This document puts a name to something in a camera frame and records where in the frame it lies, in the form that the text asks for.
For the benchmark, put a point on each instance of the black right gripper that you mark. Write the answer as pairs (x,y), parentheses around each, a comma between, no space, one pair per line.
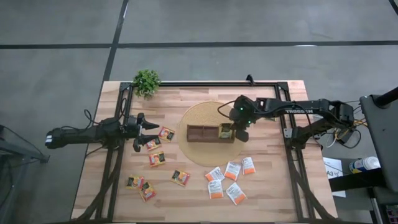
(245,113)

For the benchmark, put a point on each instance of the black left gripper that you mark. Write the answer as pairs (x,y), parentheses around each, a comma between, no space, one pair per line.
(132,129)

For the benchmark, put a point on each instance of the green tea bag packet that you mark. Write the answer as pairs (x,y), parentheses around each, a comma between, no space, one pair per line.
(225,131)

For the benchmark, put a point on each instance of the red orange tea bag packet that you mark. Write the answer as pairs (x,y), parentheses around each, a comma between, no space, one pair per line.
(157,159)
(153,144)
(148,192)
(135,183)
(166,133)
(180,178)

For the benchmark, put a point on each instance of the brown wooden tea box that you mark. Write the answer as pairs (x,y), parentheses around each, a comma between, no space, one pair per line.
(202,133)

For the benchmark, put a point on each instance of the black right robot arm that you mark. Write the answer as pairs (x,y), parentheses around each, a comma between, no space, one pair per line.
(298,109)

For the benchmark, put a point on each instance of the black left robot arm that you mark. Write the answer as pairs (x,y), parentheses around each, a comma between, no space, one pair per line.
(77,134)

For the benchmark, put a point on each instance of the round woven straw placemat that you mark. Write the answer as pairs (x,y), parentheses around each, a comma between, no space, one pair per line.
(202,155)

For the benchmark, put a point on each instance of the green plant in white pot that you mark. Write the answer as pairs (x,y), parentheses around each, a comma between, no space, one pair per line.
(146,83)

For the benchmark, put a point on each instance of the white paper sheet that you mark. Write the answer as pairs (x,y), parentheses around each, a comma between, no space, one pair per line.
(332,163)

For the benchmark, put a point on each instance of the dark metal side table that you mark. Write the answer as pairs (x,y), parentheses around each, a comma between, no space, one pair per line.
(37,157)

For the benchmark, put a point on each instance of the black cart leg bar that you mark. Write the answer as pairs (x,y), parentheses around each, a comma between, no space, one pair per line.
(354,182)

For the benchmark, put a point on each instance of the white bottle blue label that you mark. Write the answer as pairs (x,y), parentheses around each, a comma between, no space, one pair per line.
(363,165)

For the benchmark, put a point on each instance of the grey equipment cart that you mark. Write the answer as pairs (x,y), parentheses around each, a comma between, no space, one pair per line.
(382,140)

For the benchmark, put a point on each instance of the black metal pole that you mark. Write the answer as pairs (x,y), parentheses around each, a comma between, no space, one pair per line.
(387,97)

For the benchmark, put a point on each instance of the blue screen device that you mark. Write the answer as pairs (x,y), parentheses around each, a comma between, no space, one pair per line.
(392,214)

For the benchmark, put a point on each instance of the small black bracket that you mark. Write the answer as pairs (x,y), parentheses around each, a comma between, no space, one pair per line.
(249,80)

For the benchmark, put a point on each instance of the black aluminium rig frame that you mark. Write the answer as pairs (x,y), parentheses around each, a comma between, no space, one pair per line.
(202,84)

